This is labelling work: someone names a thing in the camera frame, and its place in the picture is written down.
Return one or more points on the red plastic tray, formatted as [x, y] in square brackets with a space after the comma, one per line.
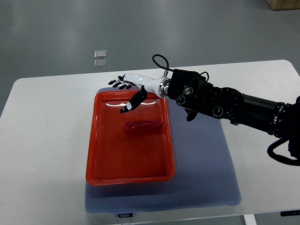
[115, 157]

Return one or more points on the red pepper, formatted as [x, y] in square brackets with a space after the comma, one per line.
[142, 126]

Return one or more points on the black label tag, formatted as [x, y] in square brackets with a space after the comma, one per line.
[125, 215]

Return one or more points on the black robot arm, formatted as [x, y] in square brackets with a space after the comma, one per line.
[192, 91]

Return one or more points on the upper floor socket plate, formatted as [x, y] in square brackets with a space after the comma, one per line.
[100, 54]

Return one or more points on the blue-grey textured mat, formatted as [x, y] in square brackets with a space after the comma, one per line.
[204, 173]

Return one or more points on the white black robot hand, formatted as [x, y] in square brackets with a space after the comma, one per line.
[157, 86]

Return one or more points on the white table leg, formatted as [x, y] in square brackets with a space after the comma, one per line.
[249, 219]

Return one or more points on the cardboard box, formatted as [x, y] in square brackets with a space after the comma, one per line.
[277, 5]

